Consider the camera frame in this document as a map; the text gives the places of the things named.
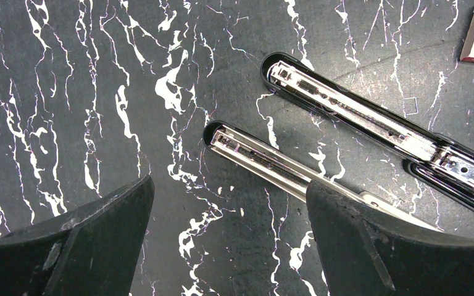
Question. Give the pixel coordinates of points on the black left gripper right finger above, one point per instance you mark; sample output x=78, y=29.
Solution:
x=364, y=251

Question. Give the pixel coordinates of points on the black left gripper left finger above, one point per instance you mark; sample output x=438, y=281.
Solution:
x=92, y=250

